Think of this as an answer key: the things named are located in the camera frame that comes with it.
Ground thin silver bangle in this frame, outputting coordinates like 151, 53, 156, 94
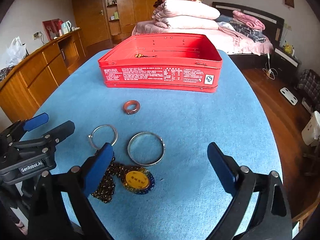
88, 124, 118, 150

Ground gold pendant bead necklace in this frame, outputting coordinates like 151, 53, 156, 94
91, 154, 156, 204

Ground engraved silver bangle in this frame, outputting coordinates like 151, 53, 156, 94
127, 132, 166, 166

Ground red-brown jade ring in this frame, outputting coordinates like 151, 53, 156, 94
122, 100, 141, 116

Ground wooden sideboard cabinet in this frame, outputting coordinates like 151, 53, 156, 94
1, 28, 86, 122

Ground blue table cloth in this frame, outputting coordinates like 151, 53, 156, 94
24, 52, 281, 239

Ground white plastic bag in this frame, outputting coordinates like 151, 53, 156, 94
5, 36, 27, 67

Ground white plastic appliance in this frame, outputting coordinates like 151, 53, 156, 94
302, 111, 320, 145

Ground white bathroom scale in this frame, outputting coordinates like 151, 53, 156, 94
280, 87, 298, 106

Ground white electric kettle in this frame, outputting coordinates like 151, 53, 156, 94
61, 21, 72, 35

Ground red metal tin box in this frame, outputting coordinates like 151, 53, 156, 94
98, 33, 223, 93

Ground plaid fabric bag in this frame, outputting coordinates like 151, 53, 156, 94
297, 69, 319, 105

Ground black bedside table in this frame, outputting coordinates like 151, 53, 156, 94
271, 47, 301, 85

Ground wooden wardrobe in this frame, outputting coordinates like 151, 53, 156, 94
72, 0, 156, 53

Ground bed with pink cover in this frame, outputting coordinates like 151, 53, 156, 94
131, 1, 285, 55

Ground yellow pikachu plush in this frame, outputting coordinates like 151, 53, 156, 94
283, 41, 295, 56

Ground folded plaid clothes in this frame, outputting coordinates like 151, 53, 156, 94
230, 21, 266, 43

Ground folded pink blanket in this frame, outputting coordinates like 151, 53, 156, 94
233, 10, 265, 31

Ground stacked pink white quilts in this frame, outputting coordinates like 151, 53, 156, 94
152, 0, 220, 30

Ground red picture frame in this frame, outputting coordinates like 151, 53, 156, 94
42, 18, 63, 41

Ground white charger cable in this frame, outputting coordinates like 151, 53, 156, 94
262, 52, 278, 81

